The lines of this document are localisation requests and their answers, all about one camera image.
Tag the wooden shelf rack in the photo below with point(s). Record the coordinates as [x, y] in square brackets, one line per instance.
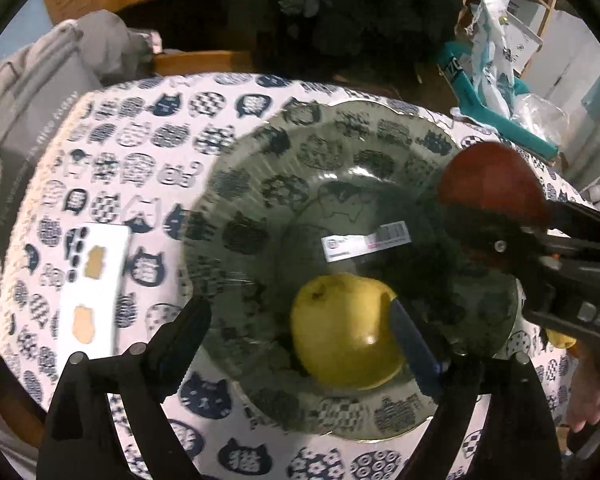
[547, 17]

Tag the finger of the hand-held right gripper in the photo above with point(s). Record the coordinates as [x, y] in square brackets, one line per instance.
[485, 240]
[580, 216]

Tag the grey fabric bag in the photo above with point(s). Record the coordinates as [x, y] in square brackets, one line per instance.
[35, 110]

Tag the white sticker card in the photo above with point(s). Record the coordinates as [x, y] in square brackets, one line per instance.
[110, 270]

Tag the person's right hand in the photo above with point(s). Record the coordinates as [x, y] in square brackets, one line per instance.
[587, 390]

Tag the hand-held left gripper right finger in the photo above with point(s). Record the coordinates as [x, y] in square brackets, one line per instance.
[415, 350]

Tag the clear plastic bag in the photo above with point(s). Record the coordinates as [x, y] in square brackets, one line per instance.
[540, 115]

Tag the cat print tablecloth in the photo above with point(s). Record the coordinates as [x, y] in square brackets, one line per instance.
[130, 125]

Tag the yellow lemon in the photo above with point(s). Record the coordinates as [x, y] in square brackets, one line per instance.
[562, 340]

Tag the teal box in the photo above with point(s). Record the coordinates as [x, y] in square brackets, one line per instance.
[480, 105]

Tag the dark hanging coats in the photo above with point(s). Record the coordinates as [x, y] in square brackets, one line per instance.
[360, 10]

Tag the scalloped glass plate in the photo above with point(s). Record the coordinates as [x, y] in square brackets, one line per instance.
[260, 210]

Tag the white printed plastic bag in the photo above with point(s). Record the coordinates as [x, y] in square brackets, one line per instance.
[495, 20]

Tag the red apple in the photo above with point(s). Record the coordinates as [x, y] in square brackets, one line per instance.
[490, 175]

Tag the white printed box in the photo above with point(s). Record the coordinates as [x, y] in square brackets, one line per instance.
[525, 45]

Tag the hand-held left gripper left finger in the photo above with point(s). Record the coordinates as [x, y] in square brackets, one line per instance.
[180, 355]

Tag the yellow apple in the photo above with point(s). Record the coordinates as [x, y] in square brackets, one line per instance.
[340, 330]

